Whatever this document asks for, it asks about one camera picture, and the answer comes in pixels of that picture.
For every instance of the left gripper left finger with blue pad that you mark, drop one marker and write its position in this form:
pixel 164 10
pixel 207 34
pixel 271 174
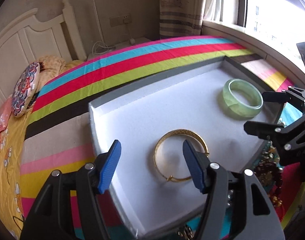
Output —
pixel 50 216

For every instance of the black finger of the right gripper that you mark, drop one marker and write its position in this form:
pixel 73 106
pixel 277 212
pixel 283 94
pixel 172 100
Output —
pixel 266 131

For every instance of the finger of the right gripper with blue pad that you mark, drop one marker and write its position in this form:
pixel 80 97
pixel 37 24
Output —
pixel 277 97

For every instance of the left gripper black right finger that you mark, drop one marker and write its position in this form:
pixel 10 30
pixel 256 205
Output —
pixel 253 215

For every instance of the green jade bangle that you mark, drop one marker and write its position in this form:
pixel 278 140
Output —
pixel 242 98

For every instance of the gold bangle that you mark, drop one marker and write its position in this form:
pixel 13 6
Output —
pixel 167 154

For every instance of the grey jewelry tray box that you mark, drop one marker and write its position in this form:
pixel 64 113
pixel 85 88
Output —
pixel 151 118

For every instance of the striped colourful blanket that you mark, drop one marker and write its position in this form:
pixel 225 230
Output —
pixel 66 96

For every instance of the yellow floral bedsheet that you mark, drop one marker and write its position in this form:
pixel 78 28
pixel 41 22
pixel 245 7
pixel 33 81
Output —
pixel 7 179

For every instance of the white nightstand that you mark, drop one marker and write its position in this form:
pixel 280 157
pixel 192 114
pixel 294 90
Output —
pixel 99 50

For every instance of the embroidered round pillow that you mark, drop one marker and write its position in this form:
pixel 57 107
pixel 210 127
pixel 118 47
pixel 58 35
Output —
pixel 25 88

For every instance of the beige plush blanket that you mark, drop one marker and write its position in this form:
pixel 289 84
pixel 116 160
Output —
pixel 50 68

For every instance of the striped patterned curtain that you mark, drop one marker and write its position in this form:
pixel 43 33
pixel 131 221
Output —
pixel 185 17

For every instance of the white wooden headboard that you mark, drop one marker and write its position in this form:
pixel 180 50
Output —
pixel 25 39

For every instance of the window frame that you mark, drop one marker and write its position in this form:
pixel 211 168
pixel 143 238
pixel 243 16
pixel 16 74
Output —
pixel 270 28

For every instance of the wall power outlet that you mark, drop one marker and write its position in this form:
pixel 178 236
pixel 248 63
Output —
pixel 120 20

